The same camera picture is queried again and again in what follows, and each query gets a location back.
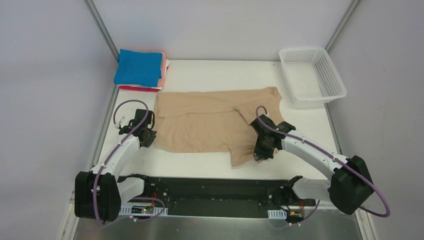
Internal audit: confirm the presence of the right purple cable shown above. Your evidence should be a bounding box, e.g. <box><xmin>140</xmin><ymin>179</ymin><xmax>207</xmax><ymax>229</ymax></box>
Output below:
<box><xmin>255</xmin><ymin>105</ymin><xmax>391</xmax><ymax>219</ymax></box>

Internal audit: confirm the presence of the right white cable duct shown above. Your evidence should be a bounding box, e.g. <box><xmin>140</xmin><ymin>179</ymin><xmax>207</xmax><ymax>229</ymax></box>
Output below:
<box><xmin>267</xmin><ymin>209</ymin><xmax>287</xmax><ymax>220</ymax></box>

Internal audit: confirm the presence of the pink folded t shirt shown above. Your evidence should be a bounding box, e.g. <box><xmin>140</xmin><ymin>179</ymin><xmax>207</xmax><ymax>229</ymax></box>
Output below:
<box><xmin>157</xmin><ymin>52</ymin><xmax>168</xmax><ymax>88</ymax></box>

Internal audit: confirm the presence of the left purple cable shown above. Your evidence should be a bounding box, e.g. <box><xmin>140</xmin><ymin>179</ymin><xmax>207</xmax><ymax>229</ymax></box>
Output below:
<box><xmin>92</xmin><ymin>99</ymin><xmax>150</xmax><ymax>226</ymax></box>

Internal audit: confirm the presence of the right aluminium frame post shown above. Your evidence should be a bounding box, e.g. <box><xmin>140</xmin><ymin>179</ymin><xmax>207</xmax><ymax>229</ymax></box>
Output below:
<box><xmin>324</xmin><ymin>0</ymin><xmax>362</xmax><ymax>53</ymax></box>

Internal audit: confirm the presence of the purple cable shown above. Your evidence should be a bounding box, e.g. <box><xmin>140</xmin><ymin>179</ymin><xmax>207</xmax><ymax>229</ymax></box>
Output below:
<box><xmin>92</xmin><ymin>99</ymin><xmax>150</xmax><ymax>226</ymax></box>
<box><xmin>255</xmin><ymin>105</ymin><xmax>391</xmax><ymax>219</ymax></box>

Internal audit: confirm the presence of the red folded t shirt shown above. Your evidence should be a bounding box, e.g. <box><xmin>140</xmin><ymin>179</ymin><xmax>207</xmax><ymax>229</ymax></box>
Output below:
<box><xmin>119</xmin><ymin>85</ymin><xmax>161</xmax><ymax>93</ymax></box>

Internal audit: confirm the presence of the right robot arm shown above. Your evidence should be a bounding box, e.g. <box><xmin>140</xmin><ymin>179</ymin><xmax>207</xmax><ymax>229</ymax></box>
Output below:
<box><xmin>250</xmin><ymin>114</ymin><xmax>375</xmax><ymax>215</ymax></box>

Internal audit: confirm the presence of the blue folded t shirt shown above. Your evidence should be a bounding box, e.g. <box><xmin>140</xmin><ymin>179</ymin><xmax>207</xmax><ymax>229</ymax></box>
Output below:
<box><xmin>113</xmin><ymin>49</ymin><xmax>165</xmax><ymax>87</ymax></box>

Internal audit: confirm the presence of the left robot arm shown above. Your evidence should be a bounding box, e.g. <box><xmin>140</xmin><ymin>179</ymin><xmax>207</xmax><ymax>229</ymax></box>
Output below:
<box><xmin>74</xmin><ymin>109</ymin><xmax>156</xmax><ymax>223</ymax></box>

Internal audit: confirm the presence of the white plastic basket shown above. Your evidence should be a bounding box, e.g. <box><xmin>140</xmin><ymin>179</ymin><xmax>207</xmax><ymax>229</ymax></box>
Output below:
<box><xmin>278</xmin><ymin>47</ymin><xmax>347</xmax><ymax>107</ymax></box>

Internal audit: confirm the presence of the left white cable duct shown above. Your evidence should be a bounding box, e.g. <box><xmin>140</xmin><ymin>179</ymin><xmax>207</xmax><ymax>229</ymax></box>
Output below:
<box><xmin>118</xmin><ymin>204</ymin><xmax>168</xmax><ymax>217</ymax></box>

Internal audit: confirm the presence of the aluminium frame post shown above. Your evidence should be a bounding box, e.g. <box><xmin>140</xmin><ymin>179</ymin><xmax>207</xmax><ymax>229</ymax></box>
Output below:
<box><xmin>324</xmin><ymin>0</ymin><xmax>362</xmax><ymax>53</ymax></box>
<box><xmin>83</xmin><ymin>0</ymin><xmax>119</xmax><ymax>61</ymax></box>

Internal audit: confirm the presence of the beige t shirt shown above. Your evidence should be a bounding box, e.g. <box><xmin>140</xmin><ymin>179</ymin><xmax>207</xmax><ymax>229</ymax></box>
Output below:
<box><xmin>153</xmin><ymin>87</ymin><xmax>284</xmax><ymax>167</ymax></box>

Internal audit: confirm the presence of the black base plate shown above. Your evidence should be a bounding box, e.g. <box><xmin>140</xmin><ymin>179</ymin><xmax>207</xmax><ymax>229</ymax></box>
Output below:
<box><xmin>123</xmin><ymin>176</ymin><xmax>316</xmax><ymax>219</ymax></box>

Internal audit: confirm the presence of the left aluminium frame post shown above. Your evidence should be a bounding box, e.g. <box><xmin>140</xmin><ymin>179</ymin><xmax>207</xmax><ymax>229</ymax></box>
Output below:
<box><xmin>83</xmin><ymin>0</ymin><xmax>119</xmax><ymax>61</ymax></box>

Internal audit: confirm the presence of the white cable duct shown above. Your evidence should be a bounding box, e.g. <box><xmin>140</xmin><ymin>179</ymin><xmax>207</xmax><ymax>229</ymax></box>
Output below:
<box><xmin>118</xmin><ymin>204</ymin><xmax>168</xmax><ymax>217</ymax></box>
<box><xmin>267</xmin><ymin>209</ymin><xmax>287</xmax><ymax>220</ymax></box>

